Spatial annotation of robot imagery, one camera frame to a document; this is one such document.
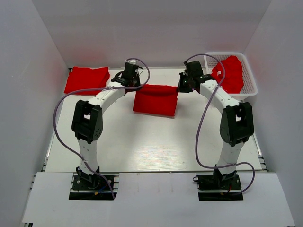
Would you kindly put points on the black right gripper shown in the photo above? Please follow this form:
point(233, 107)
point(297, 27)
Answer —
point(182, 88)

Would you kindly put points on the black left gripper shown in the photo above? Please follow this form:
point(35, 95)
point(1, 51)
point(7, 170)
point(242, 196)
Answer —
point(137, 77)

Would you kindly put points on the red t shirt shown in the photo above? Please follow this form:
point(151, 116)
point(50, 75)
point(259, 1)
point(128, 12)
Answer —
point(85, 78)
point(156, 99)

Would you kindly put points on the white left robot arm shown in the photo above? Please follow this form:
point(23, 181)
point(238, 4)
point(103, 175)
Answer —
point(87, 123)

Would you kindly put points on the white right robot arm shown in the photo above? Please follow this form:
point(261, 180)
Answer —
point(236, 124)

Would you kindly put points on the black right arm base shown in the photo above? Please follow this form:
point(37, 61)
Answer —
point(212, 187)

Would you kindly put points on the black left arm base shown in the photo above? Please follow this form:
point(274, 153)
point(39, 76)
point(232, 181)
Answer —
point(82, 190)

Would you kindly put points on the red t shirts in basket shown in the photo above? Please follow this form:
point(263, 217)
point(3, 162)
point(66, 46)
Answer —
point(233, 81)

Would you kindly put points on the white plastic basket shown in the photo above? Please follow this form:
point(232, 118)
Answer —
point(212, 67)

